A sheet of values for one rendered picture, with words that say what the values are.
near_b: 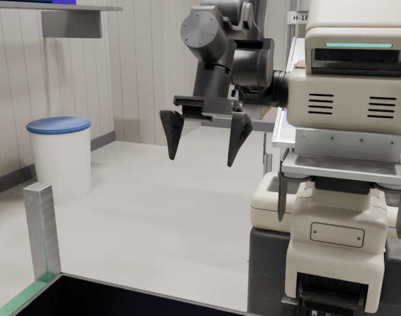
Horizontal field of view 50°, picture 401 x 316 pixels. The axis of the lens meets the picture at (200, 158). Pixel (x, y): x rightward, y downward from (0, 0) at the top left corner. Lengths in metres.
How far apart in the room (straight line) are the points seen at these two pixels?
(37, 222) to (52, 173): 2.73
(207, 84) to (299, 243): 0.56
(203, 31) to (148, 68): 4.10
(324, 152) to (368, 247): 0.26
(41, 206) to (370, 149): 0.67
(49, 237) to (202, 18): 0.39
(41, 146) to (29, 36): 1.08
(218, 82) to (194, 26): 0.10
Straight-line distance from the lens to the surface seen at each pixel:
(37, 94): 4.09
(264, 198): 1.36
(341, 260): 1.08
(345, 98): 0.98
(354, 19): 0.93
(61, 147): 3.31
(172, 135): 0.70
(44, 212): 0.67
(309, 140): 0.99
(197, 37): 0.64
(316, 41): 0.91
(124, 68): 4.88
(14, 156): 3.93
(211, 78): 0.69
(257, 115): 1.02
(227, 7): 0.73
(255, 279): 1.50
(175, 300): 0.45
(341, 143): 0.98
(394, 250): 1.27
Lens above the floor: 1.33
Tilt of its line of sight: 18 degrees down
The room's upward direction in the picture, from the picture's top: straight up
